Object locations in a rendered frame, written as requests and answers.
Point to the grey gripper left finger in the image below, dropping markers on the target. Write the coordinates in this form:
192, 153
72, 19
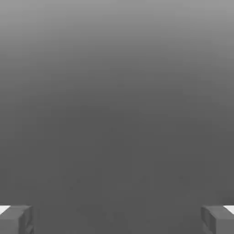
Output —
14, 221

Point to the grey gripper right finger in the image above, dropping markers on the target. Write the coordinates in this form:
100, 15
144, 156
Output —
219, 221

